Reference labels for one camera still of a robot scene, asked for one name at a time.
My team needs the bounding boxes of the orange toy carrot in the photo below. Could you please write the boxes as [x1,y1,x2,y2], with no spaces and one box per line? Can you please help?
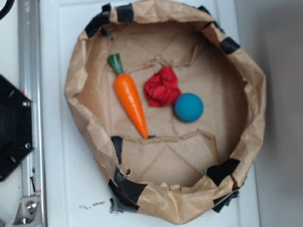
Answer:
[108,53,149,139]

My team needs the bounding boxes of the blue ball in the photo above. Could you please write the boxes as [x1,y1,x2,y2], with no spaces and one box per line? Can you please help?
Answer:
[173,93,204,123]

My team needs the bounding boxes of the aluminium frame rail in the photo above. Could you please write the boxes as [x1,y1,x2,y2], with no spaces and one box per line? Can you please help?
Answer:
[18,0,47,227]

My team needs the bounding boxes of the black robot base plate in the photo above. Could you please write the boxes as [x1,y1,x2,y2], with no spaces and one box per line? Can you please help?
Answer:
[0,76,33,182]

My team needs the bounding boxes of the crumpled red cloth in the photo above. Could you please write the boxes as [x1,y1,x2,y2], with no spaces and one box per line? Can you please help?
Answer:
[144,66,182,107]

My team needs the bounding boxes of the metal corner bracket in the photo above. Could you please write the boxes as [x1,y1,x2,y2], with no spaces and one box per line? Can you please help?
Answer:
[12,196,43,227]

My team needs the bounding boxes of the brown paper bag tray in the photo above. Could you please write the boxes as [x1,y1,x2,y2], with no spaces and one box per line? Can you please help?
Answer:
[64,0,266,225]

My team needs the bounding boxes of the black cable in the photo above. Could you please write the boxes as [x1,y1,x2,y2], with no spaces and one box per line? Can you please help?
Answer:
[0,0,16,20]

